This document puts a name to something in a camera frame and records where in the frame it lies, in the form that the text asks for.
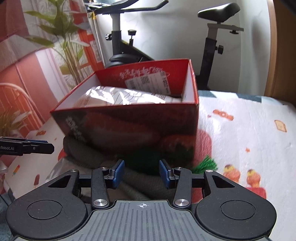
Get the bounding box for grey knitted cloth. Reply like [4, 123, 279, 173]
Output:
[63, 136, 170, 200]

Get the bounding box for green tassel cord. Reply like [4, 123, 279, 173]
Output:
[191, 155, 218, 174]

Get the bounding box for silver foil pouch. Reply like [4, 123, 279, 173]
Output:
[74, 86, 182, 108]

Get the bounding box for printed white tablecloth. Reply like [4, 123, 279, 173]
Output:
[3, 91, 295, 240]

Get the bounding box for red strawberry cardboard box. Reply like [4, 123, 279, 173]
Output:
[51, 59, 199, 166]

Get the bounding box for black exercise bike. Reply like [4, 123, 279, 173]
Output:
[84, 1, 242, 92]

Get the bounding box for wooden door frame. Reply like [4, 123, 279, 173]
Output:
[264, 1, 295, 105]

